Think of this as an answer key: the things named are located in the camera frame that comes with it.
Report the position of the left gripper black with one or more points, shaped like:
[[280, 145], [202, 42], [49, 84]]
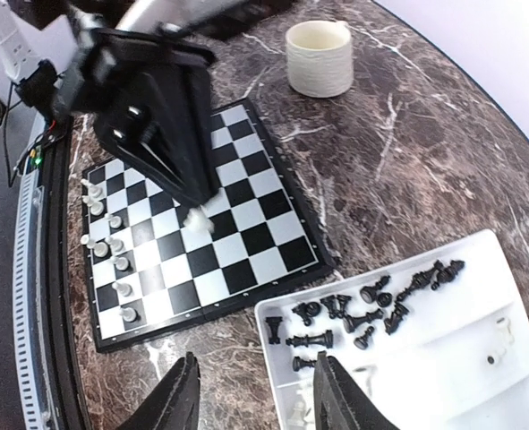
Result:
[[169, 79]]

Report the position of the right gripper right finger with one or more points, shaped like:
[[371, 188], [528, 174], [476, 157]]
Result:
[[339, 403]]

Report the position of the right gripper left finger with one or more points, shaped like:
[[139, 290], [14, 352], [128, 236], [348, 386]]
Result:
[[174, 403]]

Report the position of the white rook chess piece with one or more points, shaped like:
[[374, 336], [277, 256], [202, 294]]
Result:
[[93, 191]]

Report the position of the white divided plastic tray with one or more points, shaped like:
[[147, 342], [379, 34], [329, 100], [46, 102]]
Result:
[[484, 289]]

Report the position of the black and grey chessboard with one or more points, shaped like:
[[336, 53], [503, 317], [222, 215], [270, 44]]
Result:
[[154, 266]]

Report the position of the white king chess piece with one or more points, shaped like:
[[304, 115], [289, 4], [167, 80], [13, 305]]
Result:
[[99, 249]]

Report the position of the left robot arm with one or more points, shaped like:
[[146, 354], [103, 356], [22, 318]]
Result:
[[219, 20]]

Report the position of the white chess pieces pile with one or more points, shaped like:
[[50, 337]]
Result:
[[442, 383]]

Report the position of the black chess pieces pile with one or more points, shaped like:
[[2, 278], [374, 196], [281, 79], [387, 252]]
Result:
[[378, 304]]

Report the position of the white ribbed cup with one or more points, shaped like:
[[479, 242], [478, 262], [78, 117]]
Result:
[[319, 57]]

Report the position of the white slotted cable duct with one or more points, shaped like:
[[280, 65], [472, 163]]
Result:
[[29, 348]]

